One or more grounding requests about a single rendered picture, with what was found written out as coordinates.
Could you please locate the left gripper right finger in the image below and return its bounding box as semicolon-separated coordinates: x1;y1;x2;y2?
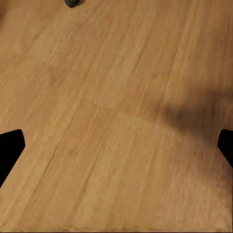
217;129;233;168

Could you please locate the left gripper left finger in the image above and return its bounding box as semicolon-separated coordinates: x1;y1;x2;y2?
0;130;25;187

